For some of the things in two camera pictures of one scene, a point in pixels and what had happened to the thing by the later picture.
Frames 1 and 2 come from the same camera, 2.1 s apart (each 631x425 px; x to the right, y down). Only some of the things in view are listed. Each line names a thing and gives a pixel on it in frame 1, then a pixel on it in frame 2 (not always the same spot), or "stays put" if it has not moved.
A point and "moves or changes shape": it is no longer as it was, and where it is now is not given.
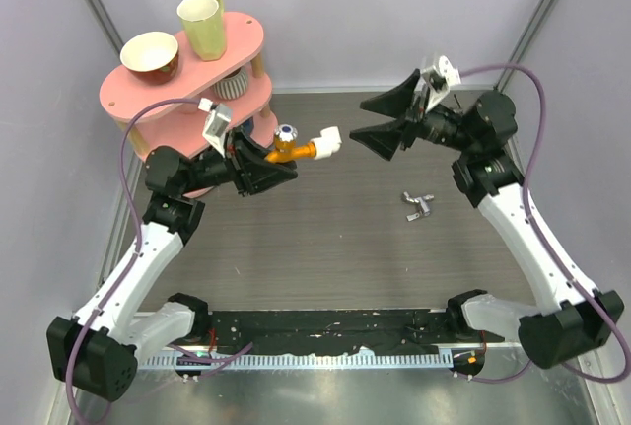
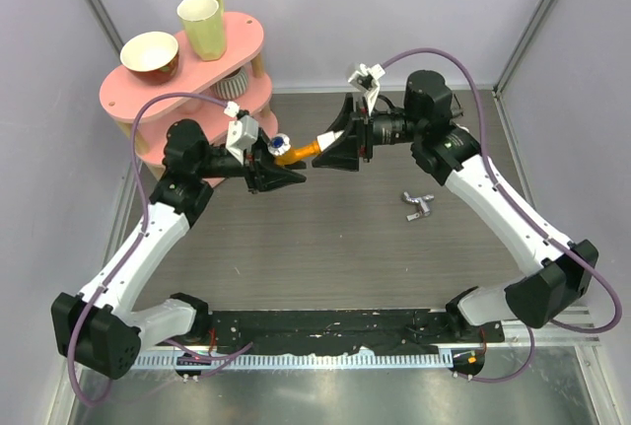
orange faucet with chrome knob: (286, 150) moves or changes shape
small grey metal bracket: (423, 202) stays put
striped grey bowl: (234, 86) stays put
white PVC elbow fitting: (327, 144) stays put
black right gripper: (396, 101) -> (344, 153)
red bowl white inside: (150, 57) stays put
